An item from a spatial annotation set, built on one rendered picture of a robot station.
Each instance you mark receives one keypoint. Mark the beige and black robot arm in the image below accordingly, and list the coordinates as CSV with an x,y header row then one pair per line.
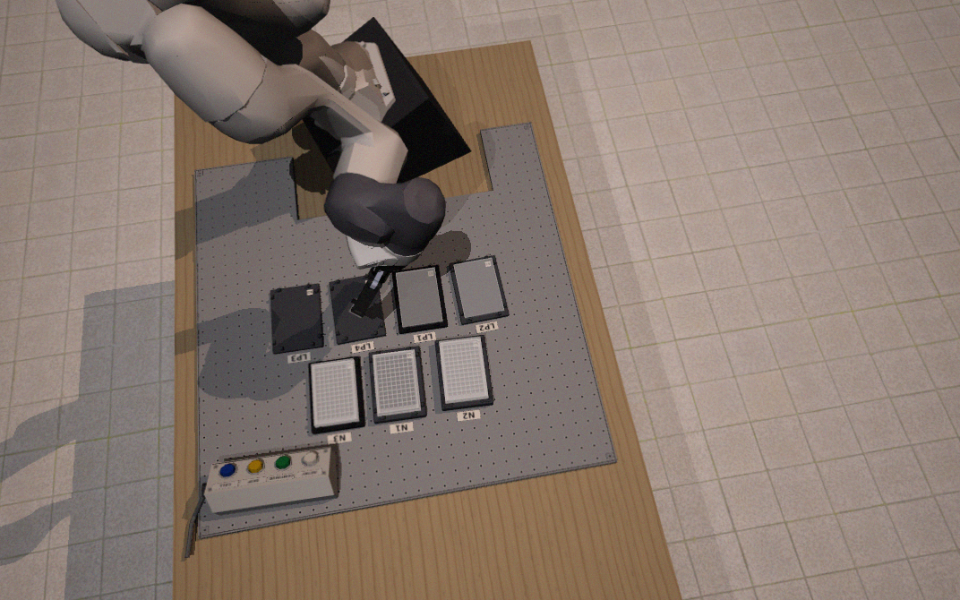
x,y
238,85

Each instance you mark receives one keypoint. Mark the grey button panel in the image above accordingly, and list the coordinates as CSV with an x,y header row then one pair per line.
x,y
268,482

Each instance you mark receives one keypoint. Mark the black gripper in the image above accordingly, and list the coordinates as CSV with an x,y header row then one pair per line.
x,y
371,288

